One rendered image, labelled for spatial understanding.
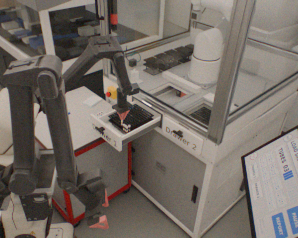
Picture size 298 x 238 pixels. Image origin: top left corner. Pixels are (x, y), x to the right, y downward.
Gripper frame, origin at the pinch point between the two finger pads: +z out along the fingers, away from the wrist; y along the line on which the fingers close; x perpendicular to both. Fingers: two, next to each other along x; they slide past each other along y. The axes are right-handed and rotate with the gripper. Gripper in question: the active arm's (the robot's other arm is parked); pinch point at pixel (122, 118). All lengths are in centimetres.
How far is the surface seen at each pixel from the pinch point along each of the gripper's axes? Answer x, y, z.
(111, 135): -3.7, -10.6, 5.0
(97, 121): 10.0, -10.6, 2.6
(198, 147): -40.7, 21.3, 7.3
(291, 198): -95, 2, -15
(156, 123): -8.7, 19.5, 8.0
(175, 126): -22.3, 21.4, 3.4
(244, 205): -54, 81, 95
